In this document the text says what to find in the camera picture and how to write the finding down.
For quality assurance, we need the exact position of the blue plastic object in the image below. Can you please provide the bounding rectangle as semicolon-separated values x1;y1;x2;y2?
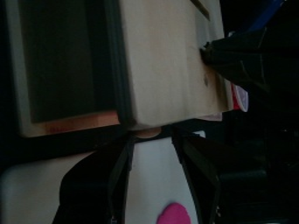
244;0;286;33

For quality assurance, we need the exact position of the red and white bowl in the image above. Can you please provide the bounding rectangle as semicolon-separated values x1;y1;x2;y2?
229;82;249;114

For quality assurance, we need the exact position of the light wooden drawer cabinet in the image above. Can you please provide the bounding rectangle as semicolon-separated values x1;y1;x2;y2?
3;0;236;138

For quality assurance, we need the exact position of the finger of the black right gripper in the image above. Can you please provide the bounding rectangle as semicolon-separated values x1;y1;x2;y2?
200;39;234;77

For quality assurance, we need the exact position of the pink play dough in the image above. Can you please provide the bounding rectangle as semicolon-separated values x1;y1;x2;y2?
154;202;192;224

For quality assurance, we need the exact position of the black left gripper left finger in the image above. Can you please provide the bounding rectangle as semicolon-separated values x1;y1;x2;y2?
50;136;136;224

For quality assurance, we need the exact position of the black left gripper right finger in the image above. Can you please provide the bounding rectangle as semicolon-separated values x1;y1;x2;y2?
170;127;224;224

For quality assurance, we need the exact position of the round wooden drawer knob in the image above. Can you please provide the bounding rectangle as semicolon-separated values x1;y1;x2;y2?
133;127;164;140

